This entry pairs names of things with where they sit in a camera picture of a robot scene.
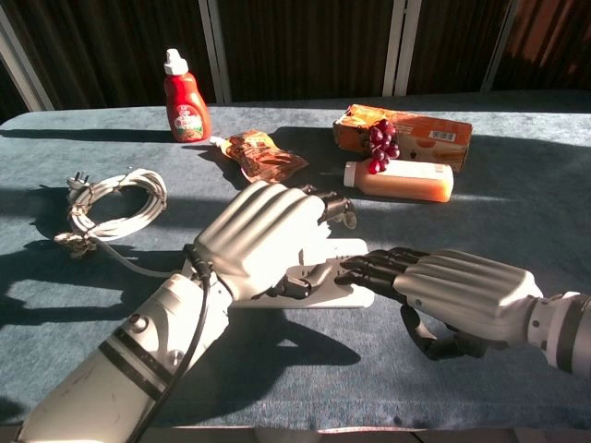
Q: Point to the red ketchup bottle white cap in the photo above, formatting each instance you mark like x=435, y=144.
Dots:
x=187, y=104

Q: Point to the orange juice bottle white cap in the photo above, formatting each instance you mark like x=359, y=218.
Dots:
x=411, y=184

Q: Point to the white frame post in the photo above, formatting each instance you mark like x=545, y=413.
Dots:
x=23, y=64
x=501, y=46
x=401, y=46
x=216, y=51

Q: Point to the red grape bunch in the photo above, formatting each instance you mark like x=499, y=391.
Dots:
x=381, y=143

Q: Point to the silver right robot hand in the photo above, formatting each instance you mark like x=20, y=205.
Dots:
x=461, y=286

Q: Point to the dark brown curtain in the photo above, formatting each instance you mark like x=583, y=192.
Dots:
x=305, y=46

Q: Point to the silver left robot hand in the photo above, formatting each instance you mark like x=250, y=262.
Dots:
x=258, y=231

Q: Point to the orange carton box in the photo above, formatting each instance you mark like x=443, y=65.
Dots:
x=429, y=129

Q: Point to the white power strip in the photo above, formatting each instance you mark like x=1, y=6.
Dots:
x=355, y=300

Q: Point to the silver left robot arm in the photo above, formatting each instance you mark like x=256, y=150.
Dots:
x=115, y=369

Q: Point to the blue grey table cloth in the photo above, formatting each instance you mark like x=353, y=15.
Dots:
x=323, y=387

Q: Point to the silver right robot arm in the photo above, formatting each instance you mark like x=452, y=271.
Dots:
x=568, y=332

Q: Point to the orange brown sauce pouch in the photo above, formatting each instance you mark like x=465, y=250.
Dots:
x=263, y=159

